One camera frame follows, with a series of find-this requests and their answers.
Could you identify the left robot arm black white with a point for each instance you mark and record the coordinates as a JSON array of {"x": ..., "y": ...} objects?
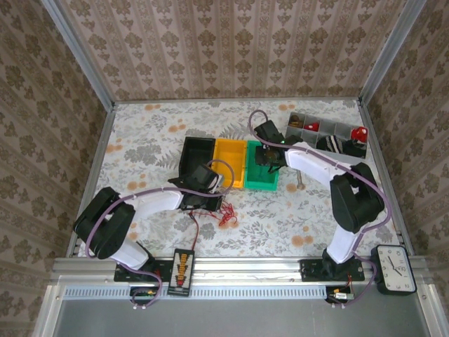
[{"x": 105, "y": 224}]

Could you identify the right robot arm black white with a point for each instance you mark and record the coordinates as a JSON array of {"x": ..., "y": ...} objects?
[{"x": 354, "y": 207}]

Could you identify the green plastic bin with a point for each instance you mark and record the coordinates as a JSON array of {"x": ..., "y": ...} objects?
[{"x": 254, "y": 177}]

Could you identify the brown item in organizer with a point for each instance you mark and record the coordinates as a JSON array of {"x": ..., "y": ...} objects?
[{"x": 296, "y": 120}]

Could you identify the black plastic bin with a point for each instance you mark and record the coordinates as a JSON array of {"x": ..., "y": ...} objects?
[{"x": 194, "y": 154}]

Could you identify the small red item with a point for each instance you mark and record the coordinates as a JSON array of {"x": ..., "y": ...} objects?
[{"x": 311, "y": 125}]

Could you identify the yellow plastic bin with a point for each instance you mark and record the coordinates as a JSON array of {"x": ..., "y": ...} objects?
[{"x": 228, "y": 154}]

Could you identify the black white striped sock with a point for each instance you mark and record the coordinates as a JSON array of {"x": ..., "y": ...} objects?
[{"x": 329, "y": 143}]

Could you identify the grey compartment organizer tray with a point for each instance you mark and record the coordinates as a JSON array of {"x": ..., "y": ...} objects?
[{"x": 345, "y": 159}]

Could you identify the black power board orange connectors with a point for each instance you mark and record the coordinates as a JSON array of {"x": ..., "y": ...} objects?
[{"x": 181, "y": 272}]

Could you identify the black fabric item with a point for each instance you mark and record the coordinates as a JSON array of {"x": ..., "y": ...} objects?
[{"x": 355, "y": 148}]

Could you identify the small circuit board yellow connector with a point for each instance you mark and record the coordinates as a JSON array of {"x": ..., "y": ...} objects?
[
  {"x": 144, "y": 294},
  {"x": 339, "y": 295}
]

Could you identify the grey metal shelf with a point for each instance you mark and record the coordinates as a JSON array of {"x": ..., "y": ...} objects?
[{"x": 228, "y": 319}]

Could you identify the black desk clock white face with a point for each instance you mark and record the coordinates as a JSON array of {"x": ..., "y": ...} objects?
[{"x": 394, "y": 270}]

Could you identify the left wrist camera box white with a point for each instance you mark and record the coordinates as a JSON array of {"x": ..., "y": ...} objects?
[{"x": 215, "y": 182}]

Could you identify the aluminium frame rail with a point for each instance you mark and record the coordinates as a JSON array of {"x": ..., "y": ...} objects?
[{"x": 245, "y": 268}]

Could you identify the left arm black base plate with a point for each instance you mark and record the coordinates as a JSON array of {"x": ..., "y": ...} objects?
[{"x": 163, "y": 270}]

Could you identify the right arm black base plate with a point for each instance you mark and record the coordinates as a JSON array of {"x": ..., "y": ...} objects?
[{"x": 312, "y": 270}]

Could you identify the aluminium frame post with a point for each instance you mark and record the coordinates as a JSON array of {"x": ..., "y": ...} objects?
[
  {"x": 389, "y": 52},
  {"x": 80, "y": 56}
]

